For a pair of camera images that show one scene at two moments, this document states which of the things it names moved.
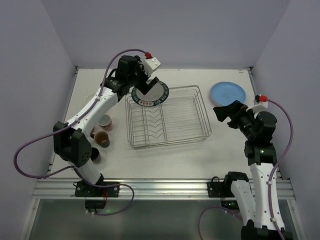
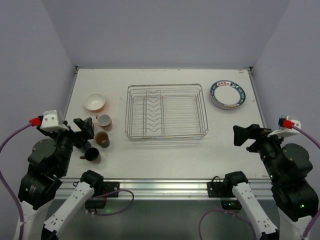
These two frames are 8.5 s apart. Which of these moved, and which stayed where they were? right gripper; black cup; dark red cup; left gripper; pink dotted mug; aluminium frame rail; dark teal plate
Moved: dark teal plate; left gripper; right gripper
Stayed: pink dotted mug; black cup; dark red cup; aluminium frame rail
